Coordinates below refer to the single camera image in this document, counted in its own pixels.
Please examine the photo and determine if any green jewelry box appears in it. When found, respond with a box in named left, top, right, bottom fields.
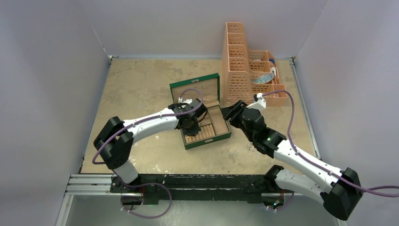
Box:
left=169, top=73, right=231, bottom=150

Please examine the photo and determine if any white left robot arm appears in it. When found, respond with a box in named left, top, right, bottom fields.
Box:
left=93, top=98, right=207, bottom=193

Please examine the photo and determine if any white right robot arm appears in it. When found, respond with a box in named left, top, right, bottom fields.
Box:
left=221, top=101, right=363, bottom=221

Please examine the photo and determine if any orange plastic organizer rack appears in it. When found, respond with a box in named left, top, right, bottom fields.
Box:
left=220, top=22, right=287, bottom=107

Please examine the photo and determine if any clear tape roll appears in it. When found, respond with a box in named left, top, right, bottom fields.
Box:
left=252, top=73, right=275, bottom=84

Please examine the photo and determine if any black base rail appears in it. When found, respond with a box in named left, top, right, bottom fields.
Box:
left=110, top=165, right=291, bottom=209

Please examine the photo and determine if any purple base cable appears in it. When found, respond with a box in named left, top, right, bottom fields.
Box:
left=120, top=183, right=173, bottom=219

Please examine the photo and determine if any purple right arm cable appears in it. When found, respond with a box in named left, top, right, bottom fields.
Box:
left=262, top=90, right=399, bottom=198

